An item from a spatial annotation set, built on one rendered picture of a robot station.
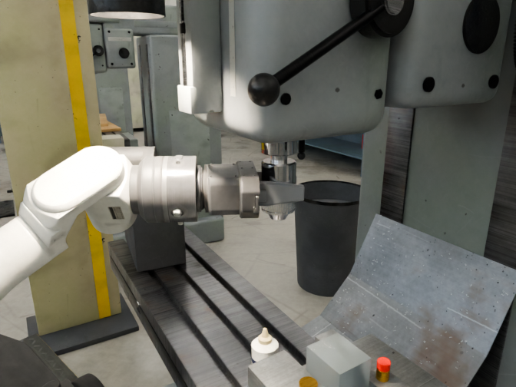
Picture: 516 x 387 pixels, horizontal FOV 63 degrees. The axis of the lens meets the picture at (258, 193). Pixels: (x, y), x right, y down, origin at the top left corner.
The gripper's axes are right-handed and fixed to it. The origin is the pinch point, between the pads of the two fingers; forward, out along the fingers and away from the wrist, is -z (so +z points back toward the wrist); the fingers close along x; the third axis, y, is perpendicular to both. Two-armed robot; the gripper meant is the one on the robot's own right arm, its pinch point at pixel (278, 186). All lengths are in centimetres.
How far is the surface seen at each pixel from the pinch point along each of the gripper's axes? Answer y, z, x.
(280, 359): 20.8, 0.5, -9.2
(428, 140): -2.5, -31.3, 20.4
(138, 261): 29, 27, 38
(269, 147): -6.0, 1.5, -1.9
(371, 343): 24.6, -14.7, -2.0
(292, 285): 122, -39, 186
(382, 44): -18.4, -10.5, -6.1
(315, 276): 109, -51, 173
